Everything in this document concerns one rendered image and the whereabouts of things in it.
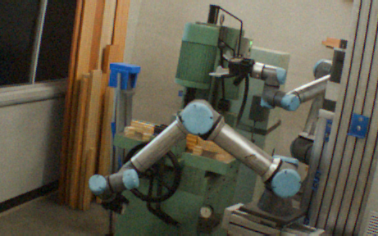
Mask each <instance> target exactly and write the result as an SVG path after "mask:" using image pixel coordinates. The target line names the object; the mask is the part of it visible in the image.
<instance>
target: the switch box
mask: <svg viewBox="0 0 378 236"><path fill-rule="evenodd" d="M250 41H252V44H250ZM238 45H239V36H238V39H237V47H236V50H235V53H237V54H238ZM249 45H251V47H249ZM252 45H253V39H251V38H248V37H244V36H241V44H240V49H239V54H240V55H239V57H241V55H244V57H246V58H250V53H251V50H252ZM249 48H250V49H251V50H250V53H249V55H248V52H249V51H248V50H249Z"/></svg>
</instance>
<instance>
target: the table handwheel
mask: <svg viewBox="0 0 378 236"><path fill-rule="evenodd" d="M149 143H151V141H144V142H141V143H138V144H135V145H134V146H133V147H132V148H131V149H130V150H129V151H128V153H127V154H126V155H125V160H124V162H123V165H124V164H125V163H126V162H128V161H130V159H131V157H132V156H133V155H134V153H136V152H137V151H138V150H139V149H143V148H145V147H146V146H147V145H148V144H149ZM166 155H167V156H168V157H169V158H170V160H171V163H172V164H173V166H174V169H175V180H174V183H173V184H172V186H171V187H170V186H169V185H168V184H166V183H165V182H164V181H163V180H162V179H161V178H160V177H159V176H158V173H159V172H160V165H158V166H155V165H154V163H153V164H152V166H151V167H149V168H148V169H147V170H146V171H144V172H143V174H141V175H140V176H139V179H140V178H143V177H145V178H146V179H154V178H155V179H156V180H157V181H159V182H160V183H161V184H162V185H163V186H164V187H166V188H167V189H168V190H169V191H168V192H167V193H165V194H163V195H162V196H158V197H149V199H146V201H145V202H152V203H159V202H163V201H165V200H167V199H168V198H170V197H171V196H172V195H173V194H174V193H175V191H176V189H177V188H178V187H179V185H180V164H179V162H178V160H177V159H176V157H175V154H174V153H173V152H172V151H171V150H169V151H168V152H167V153H166ZM130 191H131V192H132V193H133V194H134V195H135V196H136V197H137V198H140V199H141V197H142V196H143V194H142V193H141V192H140V191H138V190H137V189H136V188H132V189H131V190H130Z"/></svg>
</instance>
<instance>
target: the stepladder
mask: <svg viewBox="0 0 378 236"><path fill-rule="evenodd" d="M140 69H141V67H140V66H135V65H131V64H125V63H122V62H115V63H111V64H110V68H109V70H111V73H110V79H109V84H108V86H110V87H113V88H114V97H113V108H112V122H111V126H112V137H111V147H110V168H109V175H113V174H115V173H118V172H119V170H120V169H121V167H122V166H123V162H124V160H125V154H127V153H128V151H129V149H126V148H121V147H117V146H114V145H113V140H114V136H115V134H118V133H120V132H124V131H125V128H126V126H131V121H132V103H133V96H134V95H135V91H133V89H135V87H136V83H137V78H138V73H139V72H140ZM112 217H113V214H112V210H109V209H107V233H106V234H105V236H113V232H112ZM116 222H117V213H115V229H116Z"/></svg>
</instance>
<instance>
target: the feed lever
mask: <svg viewBox="0 0 378 236"><path fill-rule="evenodd" d="M217 47H218V48H219V49H220V52H221V67H222V68H223V69H224V63H223V48H224V47H225V44H224V43H223V42H219V43H218V44H217ZM221 80H222V98H220V99H219V102H218V103H217V108H218V110H222V111H225V112H227V111H228V110H229V109H230V100H228V99H225V80H224V78H221Z"/></svg>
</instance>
